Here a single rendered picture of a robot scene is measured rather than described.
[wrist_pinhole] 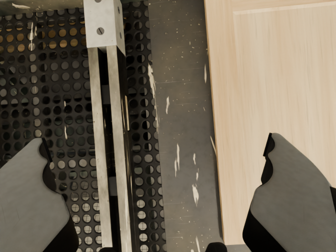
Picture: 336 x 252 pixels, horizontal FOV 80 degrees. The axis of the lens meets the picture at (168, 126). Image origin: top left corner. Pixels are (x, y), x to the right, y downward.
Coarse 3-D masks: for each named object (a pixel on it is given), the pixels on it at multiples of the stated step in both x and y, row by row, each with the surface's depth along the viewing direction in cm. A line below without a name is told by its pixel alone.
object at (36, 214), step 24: (0, 168) 9; (24, 168) 9; (48, 168) 9; (0, 192) 8; (24, 192) 8; (48, 192) 8; (0, 216) 7; (24, 216) 7; (48, 216) 7; (0, 240) 6; (24, 240) 6; (48, 240) 6; (72, 240) 7
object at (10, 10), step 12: (0, 0) 44; (12, 0) 44; (24, 0) 44; (36, 0) 44; (48, 0) 45; (60, 0) 45; (72, 0) 45; (120, 0) 47; (132, 0) 47; (0, 12) 48; (12, 12) 48; (24, 12) 48
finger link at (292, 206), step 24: (288, 144) 10; (264, 168) 10; (288, 168) 9; (312, 168) 9; (264, 192) 8; (288, 192) 8; (312, 192) 8; (264, 216) 7; (288, 216) 7; (312, 216) 7; (264, 240) 6; (288, 240) 6; (312, 240) 6
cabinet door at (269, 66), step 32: (224, 0) 44; (256, 0) 44; (288, 0) 44; (320, 0) 44; (224, 32) 44; (256, 32) 44; (288, 32) 44; (320, 32) 44; (224, 64) 44; (256, 64) 44; (288, 64) 44; (320, 64) 44; (224, 96) 44; (256, 96) 44; (288, 96) 44; (320, 96) 44; (224, 128) 44; (256, 128) 44; (288, 128) 44; (320, 128) 44; (224, 160) 44; (256, 160) 44; (320, 160) 44; (224, 192) 44; (224, 224) 44
